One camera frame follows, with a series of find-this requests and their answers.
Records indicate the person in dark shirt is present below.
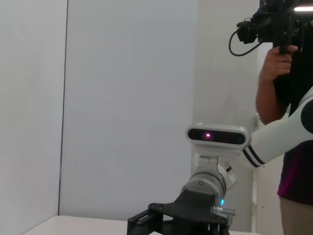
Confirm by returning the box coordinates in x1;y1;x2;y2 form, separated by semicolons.
273;46;313;235

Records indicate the bystander hand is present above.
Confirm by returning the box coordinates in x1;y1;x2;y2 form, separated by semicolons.
259;45;299;81

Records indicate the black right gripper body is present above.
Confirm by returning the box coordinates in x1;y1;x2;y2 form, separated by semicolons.
148;190;230;235

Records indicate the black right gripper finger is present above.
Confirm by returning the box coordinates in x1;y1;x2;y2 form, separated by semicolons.
209;221;230;235
127;209;163;235

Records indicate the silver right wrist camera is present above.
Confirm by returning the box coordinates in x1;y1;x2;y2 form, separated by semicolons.
187;122;252;177

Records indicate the black video camera rig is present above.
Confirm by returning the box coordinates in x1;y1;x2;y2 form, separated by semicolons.
236;0;313;55

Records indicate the black video camera cable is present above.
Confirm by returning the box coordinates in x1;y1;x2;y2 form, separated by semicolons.
228;29;264;57

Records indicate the bystander bare forearm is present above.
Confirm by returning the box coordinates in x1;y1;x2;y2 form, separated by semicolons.
255;72;292;126

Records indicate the clear plastic plug connector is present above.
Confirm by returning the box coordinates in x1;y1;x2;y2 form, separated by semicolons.
212;206;237;219

